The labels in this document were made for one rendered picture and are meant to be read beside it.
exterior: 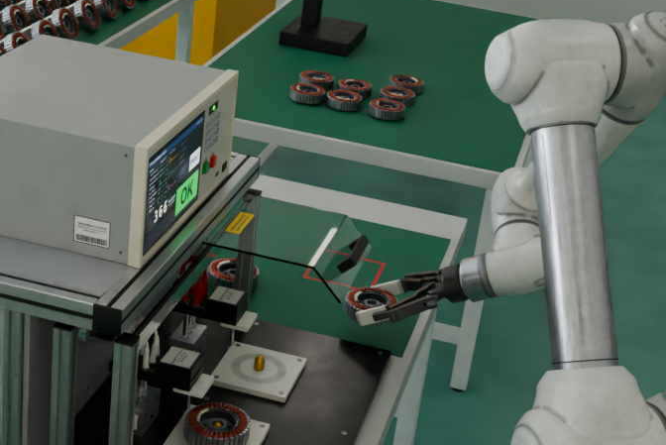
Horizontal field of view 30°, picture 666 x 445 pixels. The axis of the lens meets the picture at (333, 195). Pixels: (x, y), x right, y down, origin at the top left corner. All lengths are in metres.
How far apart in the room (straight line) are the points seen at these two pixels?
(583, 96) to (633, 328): 2.62
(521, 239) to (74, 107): 0.92
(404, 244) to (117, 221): 1.19
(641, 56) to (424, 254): 1.11
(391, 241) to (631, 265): 2.10
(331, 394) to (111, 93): 0.70
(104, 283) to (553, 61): 0.77
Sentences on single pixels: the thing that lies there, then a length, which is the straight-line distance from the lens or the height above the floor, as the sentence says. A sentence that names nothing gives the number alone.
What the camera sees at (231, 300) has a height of 0.92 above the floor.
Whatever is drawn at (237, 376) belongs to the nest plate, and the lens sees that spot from 2.36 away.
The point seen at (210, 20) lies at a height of 0.46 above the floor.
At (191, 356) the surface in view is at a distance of 2.14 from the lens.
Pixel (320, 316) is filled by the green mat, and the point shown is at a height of 0.75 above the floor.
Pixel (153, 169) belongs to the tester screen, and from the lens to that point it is 1.94.
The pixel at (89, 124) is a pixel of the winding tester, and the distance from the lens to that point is 1.99.
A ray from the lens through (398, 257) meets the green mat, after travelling 2.95.
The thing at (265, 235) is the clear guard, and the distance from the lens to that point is 2.24.
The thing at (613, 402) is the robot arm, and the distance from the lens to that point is 1.90.
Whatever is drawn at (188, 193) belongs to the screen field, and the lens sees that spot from 2.14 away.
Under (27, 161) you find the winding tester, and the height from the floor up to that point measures 1.26.
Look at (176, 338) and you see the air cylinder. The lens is 2.37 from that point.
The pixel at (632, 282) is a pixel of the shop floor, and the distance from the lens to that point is 4.85.
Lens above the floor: 2.03
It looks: 23 degrees down
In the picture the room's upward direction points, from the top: 7 degrees clockwise
